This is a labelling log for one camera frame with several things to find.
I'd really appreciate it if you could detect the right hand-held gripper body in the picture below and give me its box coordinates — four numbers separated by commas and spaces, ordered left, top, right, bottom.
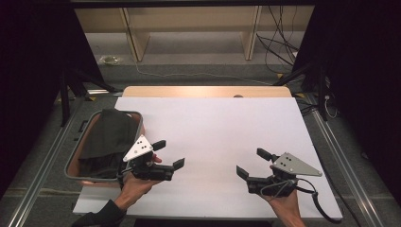
246, 151, 323, 199

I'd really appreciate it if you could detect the bundle of black cables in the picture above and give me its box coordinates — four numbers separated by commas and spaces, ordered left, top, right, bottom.
255, 5, 301, 75

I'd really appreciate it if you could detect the person's right hand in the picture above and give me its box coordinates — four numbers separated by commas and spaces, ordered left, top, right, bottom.
261, 188, 306, 222

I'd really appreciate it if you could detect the light wooden shelf unit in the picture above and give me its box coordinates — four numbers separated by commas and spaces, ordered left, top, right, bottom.
75, 6, 316, 62

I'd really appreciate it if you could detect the black metal stand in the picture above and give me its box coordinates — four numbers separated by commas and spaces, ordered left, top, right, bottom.
272, 61, 329, 122
58, 67, 119, 127

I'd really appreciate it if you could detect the thin grey gripper cable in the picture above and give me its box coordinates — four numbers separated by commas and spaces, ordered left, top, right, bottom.
259, 179, 299, 198

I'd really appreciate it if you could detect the pink basket with grey rim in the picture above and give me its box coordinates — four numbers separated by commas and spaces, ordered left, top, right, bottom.
64, 109, 147, 184

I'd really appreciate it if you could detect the aluminium floor rail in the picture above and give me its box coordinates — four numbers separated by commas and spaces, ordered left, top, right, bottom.
6, 107, 83, 227
304, 93, 387, 227

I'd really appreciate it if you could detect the black curtain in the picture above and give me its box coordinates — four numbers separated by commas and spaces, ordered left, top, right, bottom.
0, 0, 105, 197
291, 0, 401, 202

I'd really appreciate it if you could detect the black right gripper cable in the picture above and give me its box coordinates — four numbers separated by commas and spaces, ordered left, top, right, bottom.
294, 178, 344, 225

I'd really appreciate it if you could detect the dark grey pleated skirt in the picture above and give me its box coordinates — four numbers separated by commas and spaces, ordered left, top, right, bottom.
78, 108, 140, 181

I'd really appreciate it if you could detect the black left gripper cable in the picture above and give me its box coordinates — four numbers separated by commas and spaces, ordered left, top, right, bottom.
116, 169, 133, 191

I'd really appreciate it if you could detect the person's left hand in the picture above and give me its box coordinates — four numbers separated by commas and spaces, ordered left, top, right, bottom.
113, 153, 164, 212

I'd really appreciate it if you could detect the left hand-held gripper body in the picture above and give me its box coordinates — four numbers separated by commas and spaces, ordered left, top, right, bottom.
122, 134, 175, 183

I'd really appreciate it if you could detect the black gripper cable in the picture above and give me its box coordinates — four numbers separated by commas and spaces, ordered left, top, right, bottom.
294, 178, 344, 225
116, 169, 133, 191

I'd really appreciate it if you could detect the crumpled clear plastic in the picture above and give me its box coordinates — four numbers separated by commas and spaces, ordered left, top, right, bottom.
98, 55, 122, 66

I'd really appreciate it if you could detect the white floor cable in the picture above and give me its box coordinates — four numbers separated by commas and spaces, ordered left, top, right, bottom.
131, 58, 275, 87

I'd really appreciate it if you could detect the white board table cover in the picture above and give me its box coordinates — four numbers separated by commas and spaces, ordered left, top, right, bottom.
73, 96, 344, 220

